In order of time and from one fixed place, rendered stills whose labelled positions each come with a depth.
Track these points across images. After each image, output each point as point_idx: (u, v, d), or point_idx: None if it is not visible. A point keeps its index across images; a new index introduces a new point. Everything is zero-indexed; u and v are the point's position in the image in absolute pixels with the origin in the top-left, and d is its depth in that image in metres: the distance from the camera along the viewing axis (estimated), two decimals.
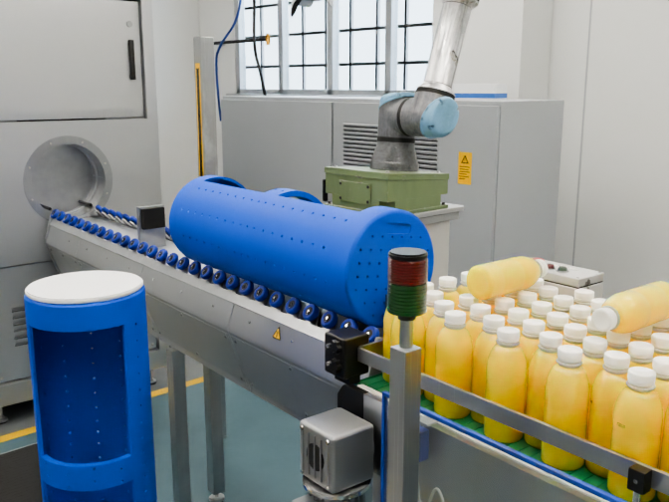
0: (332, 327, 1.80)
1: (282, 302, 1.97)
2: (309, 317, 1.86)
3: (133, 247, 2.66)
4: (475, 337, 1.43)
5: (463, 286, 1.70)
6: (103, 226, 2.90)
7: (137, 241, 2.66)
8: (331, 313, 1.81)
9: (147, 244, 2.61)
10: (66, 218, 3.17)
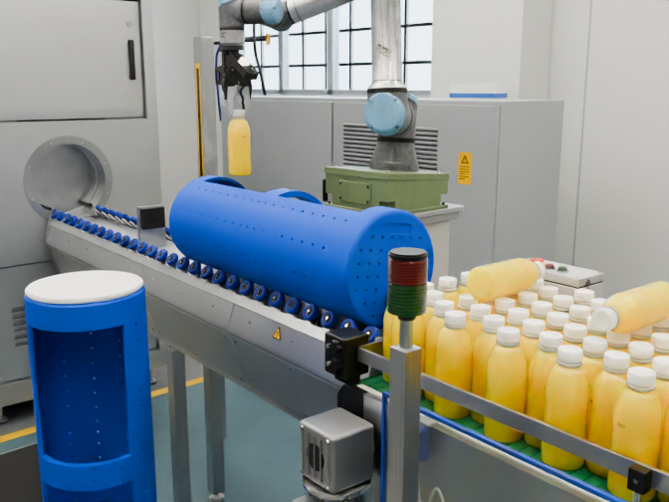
0: (332, 327, 1.80)
1: (282, 302, 1.97)
2: (309, 317, 1.86)
3: (133, 247, 2.66)
4: (475, 337, 1.43)
5: (463, 286, 1.70)
6: (103, 226, 2.90)
7: (137, 241, 2.66)
8: (331, 313, 1.81)
9: (147, 244, 2.61)
10: (66, 218, 3.17)
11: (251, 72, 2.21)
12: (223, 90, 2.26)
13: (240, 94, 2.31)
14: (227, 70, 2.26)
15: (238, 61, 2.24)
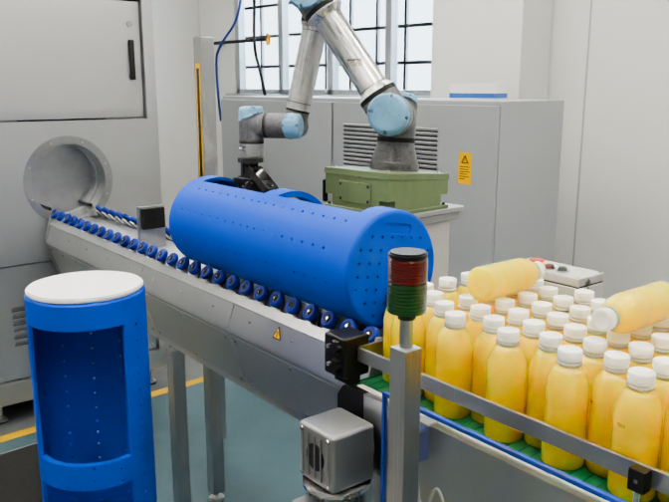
0: (332, 327, 1.80)
1: (282, 302, 1.97)
2: (309, 317, 1.86)
3: (133, 247, 2.66)
4: (475, 337, 1.43)
5: (463, 286, 1.70)
6: (103, 226, 2.90)
7: (137, 241, 2.66)
8: (331, 313, 1.81)
9: (147, 244, 2.61)
10: (66, 218, 3.17)
11: (271, 187, 2.21)
12: None
13: None
14: (246, 183, 2.26)
15: (258, 175, 2.24)
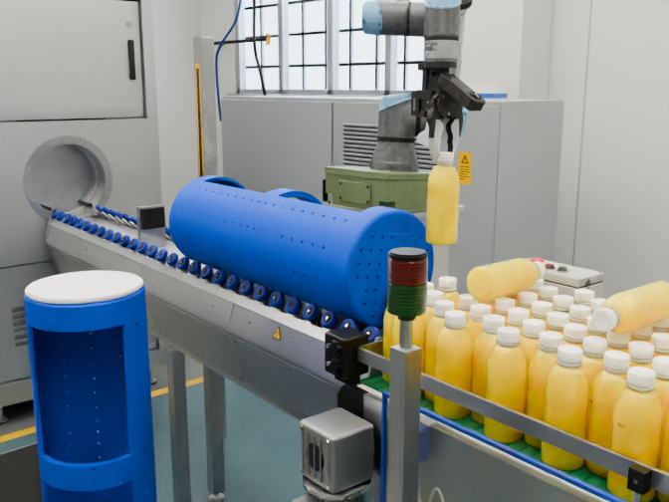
0: (332, 327, 1.80)
1: (282, 302, 1.97)
2: (309, 317, 1.86)
3: (133, 247, 2.66)
4: (475, 337, 1.43)
5: (438, 165, 1.64)
6: (103, 226, 2.90)
7: (137, 241, 2.66)
8: (331, 313, 1.81)
9: (147, 244, 2.61)
10: (66, 218, 3.17)
11: (477, 100, 1.55)
12: (430, 124, 1.60)
13: (447, 129, 1.64)
14: (436, 96, 1.59)
15: (455, 84, 1.57)
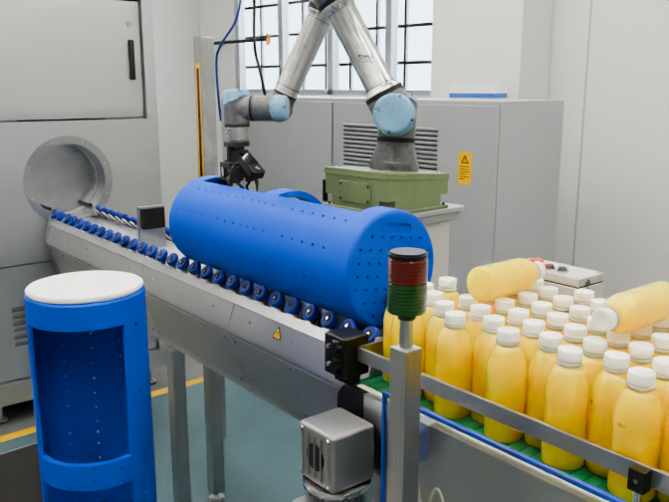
0: (332, 327, 1.80)
1: (282, 302, 1.97)
2: (309, 317, 1.86)
3: (133, 247, 2.66)
4: (475, 337, 1.43)
5: None
6: (103, 226, 2.90)
7: (137, 241, 2.66)
8: (331, 313, 1.81)
9: (147, 244, 2.61)
10: (66, 218, 3.17)
11: (257, 171, 2.18)
12: (228, 186, 2.23)
13: (247, 189, 2.27)
14: (232, 167, 2.22)
15: (244, 159, 2.20)
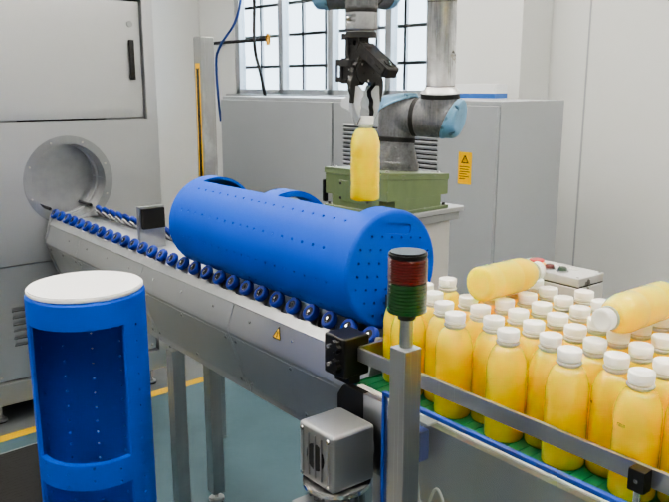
0: (332, 327, 1.80)
1: (282, 302, 1.97)
2: (309, 317, 1.86)
3: (133, 247, 2.66)
4: (475, 337, 1.43)
5: None
6: (103, 226, 2.90)
7: (137, 241, 2.66)
8: (331, 313, 1.81)
9: (147, 244, 2.61)
10: (66, 218, 3.17)
11: (390, 68, 1.68)
12: (349, 90, 1.73)
13: (368, 95, 1.78)
14: (355, 64, 1.73)
15: (371, 53, 1.71)
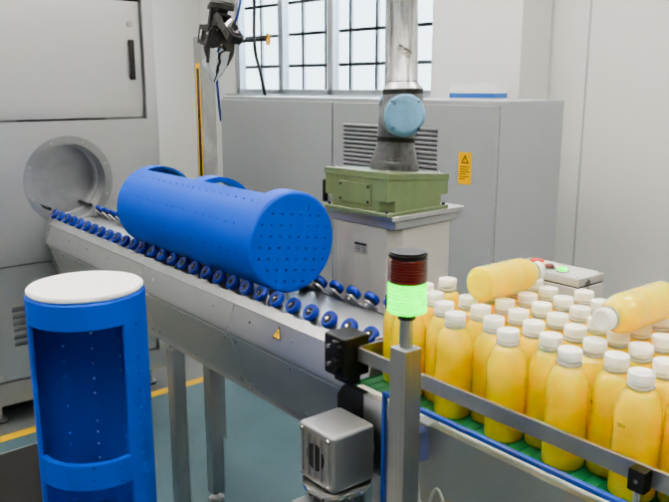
0: (323, 325, 1.83)
1: (279, 292, 2.00)
2: (314, 307, 1.86)
3: (137, 240, 2.67)
4: (475, 337, 1.43)
5: None
6: (103, 226, 2.90)
7: (135, 238, 2.69)
8: (330, 321, 1.80)
9: (143, 252, 2.60)
10: (66, 218, 3.17)
11: (235, 35, 2.03)
12: (205, 52, 2.09)
13: (218, 57, 2.12)
14: (210, 28, 2.08)
15: (224, 21, 2.06)
